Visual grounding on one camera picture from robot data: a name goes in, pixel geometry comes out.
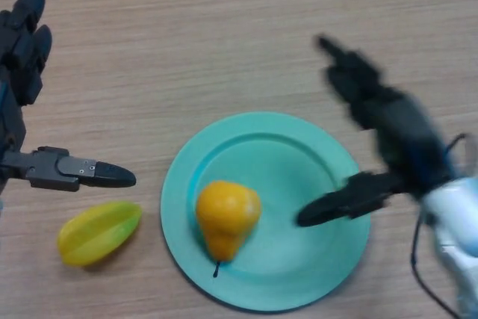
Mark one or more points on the yellow orange pear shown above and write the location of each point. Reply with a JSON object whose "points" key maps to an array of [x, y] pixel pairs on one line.
{"points": [[228, 210]]}

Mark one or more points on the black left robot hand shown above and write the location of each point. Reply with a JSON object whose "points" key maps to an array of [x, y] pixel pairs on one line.
{"points": [[11, 124]]}

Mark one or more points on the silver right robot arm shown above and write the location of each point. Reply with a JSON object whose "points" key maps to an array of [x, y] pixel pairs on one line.
{"points": [[459, 222]]}

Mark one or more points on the teal green round plate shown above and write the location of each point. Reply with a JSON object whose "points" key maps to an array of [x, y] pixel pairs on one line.
{"points": [[284, 162]]}

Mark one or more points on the yellow green starfruit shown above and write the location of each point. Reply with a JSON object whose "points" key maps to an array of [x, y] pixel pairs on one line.
{"points": [[97, 233]]}

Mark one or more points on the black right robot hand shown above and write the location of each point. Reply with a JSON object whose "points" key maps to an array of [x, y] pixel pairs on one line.
{"points": [[407, 139]]}

